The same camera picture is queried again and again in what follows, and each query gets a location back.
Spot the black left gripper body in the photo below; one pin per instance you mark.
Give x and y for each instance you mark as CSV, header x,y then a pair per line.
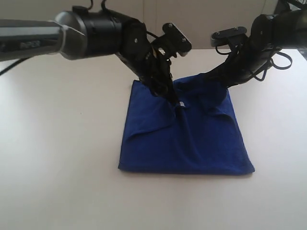
x,y
148,60

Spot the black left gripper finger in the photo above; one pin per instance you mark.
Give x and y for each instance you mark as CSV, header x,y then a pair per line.
x,y
172,106

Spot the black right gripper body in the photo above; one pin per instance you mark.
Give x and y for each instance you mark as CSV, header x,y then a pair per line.
x,y
254,56

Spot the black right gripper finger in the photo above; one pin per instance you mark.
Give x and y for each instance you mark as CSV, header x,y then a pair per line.
x,y
216,74

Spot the blue microfiber towel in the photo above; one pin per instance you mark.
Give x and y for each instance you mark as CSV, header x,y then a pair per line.
x,y
199,135

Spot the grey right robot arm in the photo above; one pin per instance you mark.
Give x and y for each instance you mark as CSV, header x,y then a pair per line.
x,y
290,32

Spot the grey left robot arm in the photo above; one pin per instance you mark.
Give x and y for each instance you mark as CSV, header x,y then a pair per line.
x,y
80,34

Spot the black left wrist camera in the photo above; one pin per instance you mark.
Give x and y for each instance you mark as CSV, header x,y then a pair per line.
x,y
172,42

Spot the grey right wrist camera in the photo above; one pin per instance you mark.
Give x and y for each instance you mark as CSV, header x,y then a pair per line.
x,y
233,36

